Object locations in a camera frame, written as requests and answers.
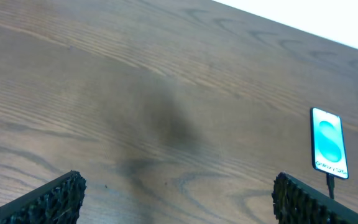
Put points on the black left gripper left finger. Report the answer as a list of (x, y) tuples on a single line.
[(58, 202)]

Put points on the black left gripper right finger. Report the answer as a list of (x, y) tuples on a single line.
[(298, 203)]

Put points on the blue Samsung Galaxy smartphone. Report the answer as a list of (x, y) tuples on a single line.
[(328, 149)]

